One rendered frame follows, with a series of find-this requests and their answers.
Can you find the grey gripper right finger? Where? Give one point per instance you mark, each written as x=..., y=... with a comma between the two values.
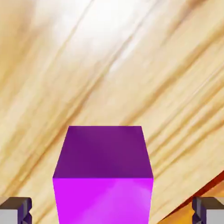
x=210, y=210

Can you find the large orange box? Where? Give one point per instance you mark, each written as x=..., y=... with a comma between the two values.
x=182, y=215

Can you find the small magenta cube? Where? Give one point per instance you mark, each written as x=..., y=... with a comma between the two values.
x=103, y=175

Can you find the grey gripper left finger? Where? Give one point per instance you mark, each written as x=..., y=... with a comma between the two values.
x=12, y=210

